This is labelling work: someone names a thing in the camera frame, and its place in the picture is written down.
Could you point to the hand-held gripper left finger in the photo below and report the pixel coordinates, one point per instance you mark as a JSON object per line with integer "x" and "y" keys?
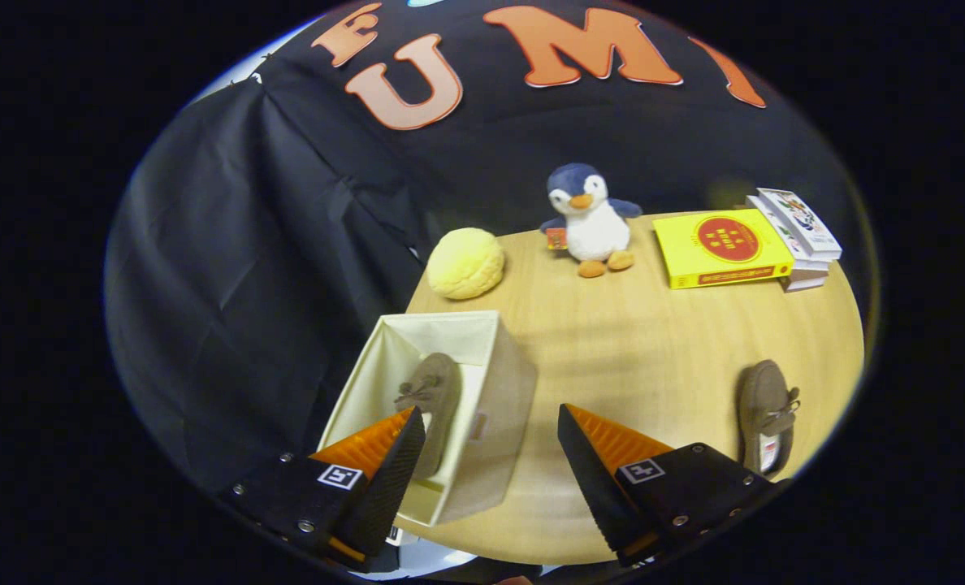
{"x": 389, "y": 479}

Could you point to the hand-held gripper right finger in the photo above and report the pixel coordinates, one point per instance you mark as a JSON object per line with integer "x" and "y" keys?
{"x": 592, "y": 479}

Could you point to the brown suede shoe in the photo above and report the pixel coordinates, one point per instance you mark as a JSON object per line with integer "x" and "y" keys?
{"x": 442, "y": 390}
{"x": 763, "y": 402}

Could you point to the cream fabric storage box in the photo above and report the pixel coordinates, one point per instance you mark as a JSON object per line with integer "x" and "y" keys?
{"x": 499, "y": 406}

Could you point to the yellow bun plush toy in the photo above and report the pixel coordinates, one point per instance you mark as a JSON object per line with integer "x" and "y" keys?
{"x": 466, "y": 264}

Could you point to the blue white penguin plush toy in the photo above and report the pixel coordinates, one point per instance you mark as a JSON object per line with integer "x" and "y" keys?
{"x": 592, "y": 223}

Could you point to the yellow book with red circle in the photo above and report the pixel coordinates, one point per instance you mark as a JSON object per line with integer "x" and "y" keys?
{"x": 722, "y": 248}

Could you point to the pale pink book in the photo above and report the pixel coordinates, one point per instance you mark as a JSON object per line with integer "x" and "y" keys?
{"x": 803, "y": 281}

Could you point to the white illustrated book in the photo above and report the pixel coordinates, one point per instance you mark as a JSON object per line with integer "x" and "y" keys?
{"x": 775, "y": 231}

